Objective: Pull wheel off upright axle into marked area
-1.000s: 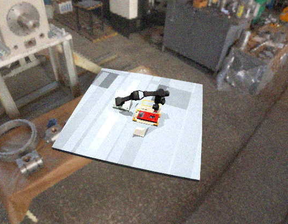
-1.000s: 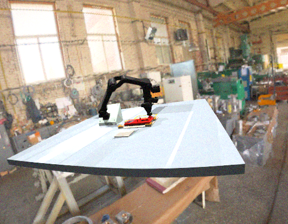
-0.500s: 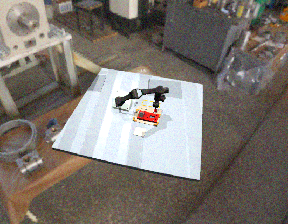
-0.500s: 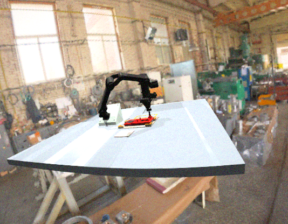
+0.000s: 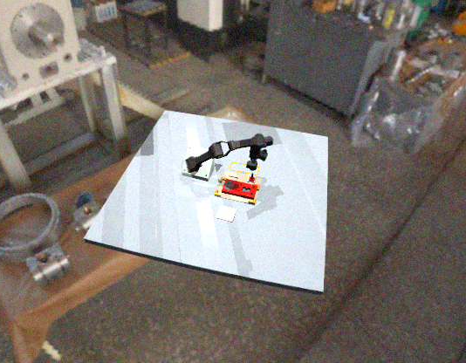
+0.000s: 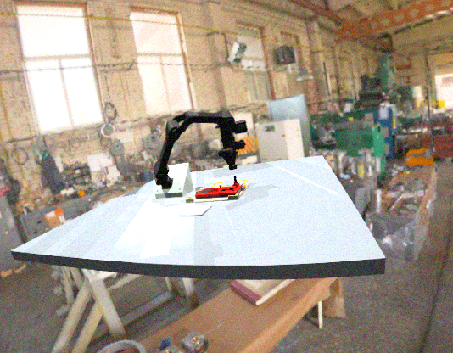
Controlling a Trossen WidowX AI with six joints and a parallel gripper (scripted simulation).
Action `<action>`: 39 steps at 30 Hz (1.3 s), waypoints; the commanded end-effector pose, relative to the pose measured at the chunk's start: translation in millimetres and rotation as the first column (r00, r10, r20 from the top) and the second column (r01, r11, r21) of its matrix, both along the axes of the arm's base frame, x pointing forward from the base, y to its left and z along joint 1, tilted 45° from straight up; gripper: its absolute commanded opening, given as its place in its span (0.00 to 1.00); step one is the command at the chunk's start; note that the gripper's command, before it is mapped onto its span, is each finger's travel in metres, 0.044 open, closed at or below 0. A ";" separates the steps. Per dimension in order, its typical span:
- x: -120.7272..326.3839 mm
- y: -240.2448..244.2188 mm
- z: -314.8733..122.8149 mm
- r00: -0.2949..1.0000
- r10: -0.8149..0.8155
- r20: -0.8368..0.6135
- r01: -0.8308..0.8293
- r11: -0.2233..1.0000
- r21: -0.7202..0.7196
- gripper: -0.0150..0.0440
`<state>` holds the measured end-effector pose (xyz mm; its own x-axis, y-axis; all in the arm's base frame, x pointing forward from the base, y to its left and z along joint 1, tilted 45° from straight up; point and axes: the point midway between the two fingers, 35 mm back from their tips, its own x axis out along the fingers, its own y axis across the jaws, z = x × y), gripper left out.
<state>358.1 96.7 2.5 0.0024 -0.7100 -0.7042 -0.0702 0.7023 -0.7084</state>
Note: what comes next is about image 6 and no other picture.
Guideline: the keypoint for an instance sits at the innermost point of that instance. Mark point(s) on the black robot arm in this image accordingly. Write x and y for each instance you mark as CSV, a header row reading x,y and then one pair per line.
x,y
224,120

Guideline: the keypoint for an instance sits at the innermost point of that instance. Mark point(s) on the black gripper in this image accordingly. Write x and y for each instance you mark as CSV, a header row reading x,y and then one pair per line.
x,y
228,152

